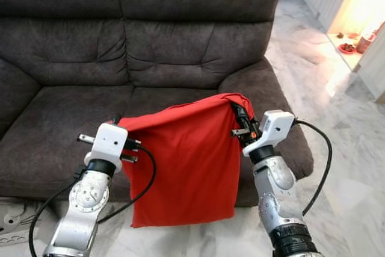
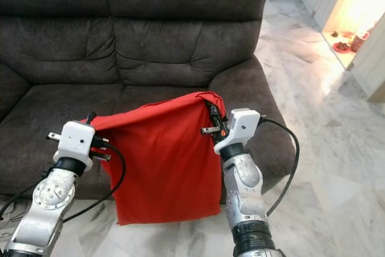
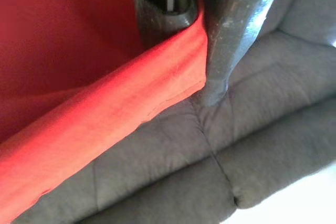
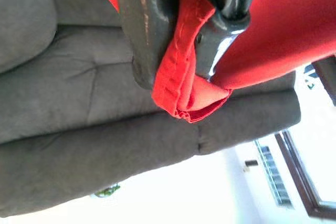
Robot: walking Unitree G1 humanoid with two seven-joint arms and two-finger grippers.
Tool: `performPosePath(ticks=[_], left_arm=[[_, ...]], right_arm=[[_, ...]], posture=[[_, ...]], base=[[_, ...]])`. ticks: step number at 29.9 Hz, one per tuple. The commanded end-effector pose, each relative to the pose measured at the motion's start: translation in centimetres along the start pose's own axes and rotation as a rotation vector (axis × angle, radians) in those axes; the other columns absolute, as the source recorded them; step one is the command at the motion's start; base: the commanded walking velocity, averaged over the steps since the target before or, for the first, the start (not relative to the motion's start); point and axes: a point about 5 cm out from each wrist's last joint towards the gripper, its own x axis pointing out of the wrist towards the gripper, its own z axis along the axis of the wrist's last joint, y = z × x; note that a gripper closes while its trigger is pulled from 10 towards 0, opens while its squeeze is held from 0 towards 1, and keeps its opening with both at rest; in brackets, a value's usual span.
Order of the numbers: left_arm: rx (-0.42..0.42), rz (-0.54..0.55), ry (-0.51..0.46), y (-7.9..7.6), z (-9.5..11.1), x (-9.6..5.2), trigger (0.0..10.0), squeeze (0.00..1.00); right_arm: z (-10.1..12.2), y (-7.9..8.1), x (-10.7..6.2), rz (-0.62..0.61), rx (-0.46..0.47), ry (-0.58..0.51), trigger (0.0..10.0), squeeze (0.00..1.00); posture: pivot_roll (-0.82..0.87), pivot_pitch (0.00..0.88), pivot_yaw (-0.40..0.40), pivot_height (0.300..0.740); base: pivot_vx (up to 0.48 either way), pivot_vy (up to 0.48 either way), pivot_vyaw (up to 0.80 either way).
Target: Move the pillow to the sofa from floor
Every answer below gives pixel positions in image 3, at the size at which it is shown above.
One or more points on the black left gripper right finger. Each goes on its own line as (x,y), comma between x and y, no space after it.
(231,37)

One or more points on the grey fabric sofa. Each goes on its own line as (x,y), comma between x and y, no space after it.
(236,155)

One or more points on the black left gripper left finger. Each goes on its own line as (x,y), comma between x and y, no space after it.
(165,19)

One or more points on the red pillow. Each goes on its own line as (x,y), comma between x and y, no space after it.
(105,103)

